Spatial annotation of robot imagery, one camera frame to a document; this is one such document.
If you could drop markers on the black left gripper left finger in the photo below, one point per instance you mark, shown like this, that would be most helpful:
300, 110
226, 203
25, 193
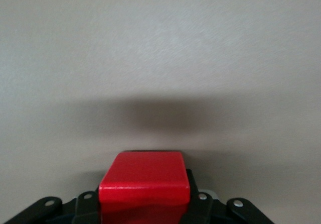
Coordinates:
86, 206

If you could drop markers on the red wooden cube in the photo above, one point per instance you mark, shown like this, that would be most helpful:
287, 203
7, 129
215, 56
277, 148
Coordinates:
145, 176

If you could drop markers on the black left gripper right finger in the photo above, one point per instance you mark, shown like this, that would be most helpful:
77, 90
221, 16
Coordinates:
203, 206

